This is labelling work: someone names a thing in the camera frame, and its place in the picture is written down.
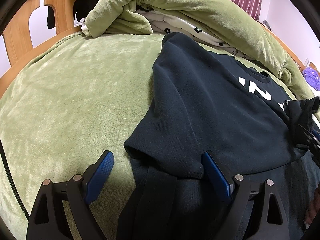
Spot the dark navy sweatshirt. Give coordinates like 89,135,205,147
117,33,319,239

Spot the purple plush toy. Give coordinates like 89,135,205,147
302,67,320,90

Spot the green plush bed sheet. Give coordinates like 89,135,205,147
1,33,163,239

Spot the white floral quilt lining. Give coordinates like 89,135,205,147
80,8,253,59

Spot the green folded quilt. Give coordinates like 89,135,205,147
81,0,313,99

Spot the black cable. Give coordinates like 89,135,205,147
0,139,30,221

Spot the wooden bed frame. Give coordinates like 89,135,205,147
1,0,80,94

